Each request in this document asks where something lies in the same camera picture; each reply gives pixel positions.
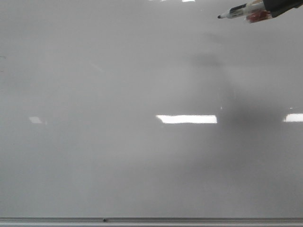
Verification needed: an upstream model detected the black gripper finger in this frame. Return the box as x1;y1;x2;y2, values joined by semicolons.
263;0;303;18

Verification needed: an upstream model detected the white glossy whiteboard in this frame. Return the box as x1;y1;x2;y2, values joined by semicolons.
0;0;303;218

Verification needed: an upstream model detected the red rubber band wrap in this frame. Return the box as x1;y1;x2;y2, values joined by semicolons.
246;10;272;23

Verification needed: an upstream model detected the aluminium whiteboard bottom frame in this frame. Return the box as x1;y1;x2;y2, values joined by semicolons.
0;217;303;227

